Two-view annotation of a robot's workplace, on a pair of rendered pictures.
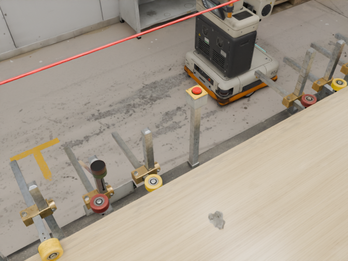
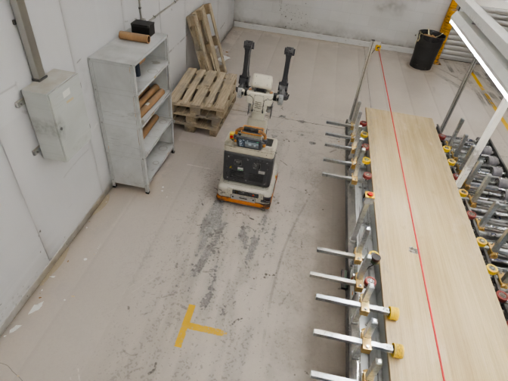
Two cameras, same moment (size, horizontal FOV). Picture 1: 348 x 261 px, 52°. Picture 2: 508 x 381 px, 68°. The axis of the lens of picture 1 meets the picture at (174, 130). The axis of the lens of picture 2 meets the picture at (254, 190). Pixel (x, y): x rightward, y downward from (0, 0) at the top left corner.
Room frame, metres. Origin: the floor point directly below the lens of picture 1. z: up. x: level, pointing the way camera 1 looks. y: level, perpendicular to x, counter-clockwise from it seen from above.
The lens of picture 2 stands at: (0.49, 2.17, 3.00)
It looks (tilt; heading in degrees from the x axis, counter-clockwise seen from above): 40 degrees down; 308
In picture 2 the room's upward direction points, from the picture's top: 7 degrees clockwise
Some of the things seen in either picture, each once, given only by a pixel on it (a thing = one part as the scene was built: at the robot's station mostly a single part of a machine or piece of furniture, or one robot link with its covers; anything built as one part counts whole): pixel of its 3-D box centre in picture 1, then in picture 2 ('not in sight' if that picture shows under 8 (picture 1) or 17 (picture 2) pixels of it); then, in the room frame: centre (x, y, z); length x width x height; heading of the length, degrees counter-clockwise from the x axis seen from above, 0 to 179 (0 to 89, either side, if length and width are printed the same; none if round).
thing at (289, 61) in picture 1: (309, 76); (344, 162); (1.76, -0.86, 0.82); 0.43 x 0.03 x 0.04; 32
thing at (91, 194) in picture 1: (98, 196); (359, 282); (0.89, 0.35, 0.85); 0.14 x 0.06 x 0.05; 122
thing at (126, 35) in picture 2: not in sight; (134, 37); (3.94, 0.03, 1.59); 0.30 x 0.08 x 0.08; 32
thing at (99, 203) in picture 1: (101, 207); (368, 285); (0.82, 0.33, 0.85); 0.08 x 0.08 x 0.11
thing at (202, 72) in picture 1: (204, 73); (245, 193); (2.54, -0.28, 0.23); 0.41 x 0.02 x 0.08; 31
